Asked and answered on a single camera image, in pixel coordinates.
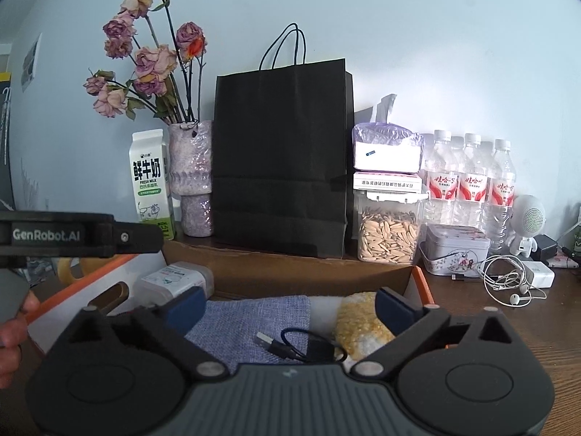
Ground cotton swab plastic box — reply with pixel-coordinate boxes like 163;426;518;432
133;261;215;306

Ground purple fabric drawstring pouch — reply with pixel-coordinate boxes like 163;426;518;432
186;295;311;373

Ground white sheep plush toy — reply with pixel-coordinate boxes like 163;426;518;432
309;292;395;370

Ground black braided cable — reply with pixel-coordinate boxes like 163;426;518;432
254;327;350;365

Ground person's left hand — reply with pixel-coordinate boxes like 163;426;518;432
0;291;40;390

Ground yellow ceramic mug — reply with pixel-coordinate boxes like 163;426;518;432
57;258;109;286

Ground floral tin box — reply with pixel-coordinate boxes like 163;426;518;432
419;225;491;279

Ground red cardboard box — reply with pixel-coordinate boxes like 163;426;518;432
27;241;434;353

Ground clear jar of seeds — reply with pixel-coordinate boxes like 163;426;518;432
354;190;427;265

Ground water bottle red label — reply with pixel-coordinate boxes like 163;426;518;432
484;139;516;255
424;130;459;225
455;133;488;229

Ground white square charger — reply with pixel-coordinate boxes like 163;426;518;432
523;261;556;289

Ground white milk carton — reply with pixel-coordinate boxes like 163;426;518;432
129;129;175;240

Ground white pink flat box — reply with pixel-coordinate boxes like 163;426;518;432
353;171;422;193

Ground black power adapter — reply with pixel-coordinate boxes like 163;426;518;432
532;234;558;262

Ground white robot figurine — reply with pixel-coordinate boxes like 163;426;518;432
507;195;547;258

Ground purple glitter vase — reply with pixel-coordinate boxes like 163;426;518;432
168;120;213;237

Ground purple tissue pack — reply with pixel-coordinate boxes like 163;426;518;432
352;122;423;174

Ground black paper shopping bag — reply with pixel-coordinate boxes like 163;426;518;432
212;23;354;258

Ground dried pink rose bouquet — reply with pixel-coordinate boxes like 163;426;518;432
84;0;208;129

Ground white wired earphones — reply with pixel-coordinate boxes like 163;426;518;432
467;254;548;309

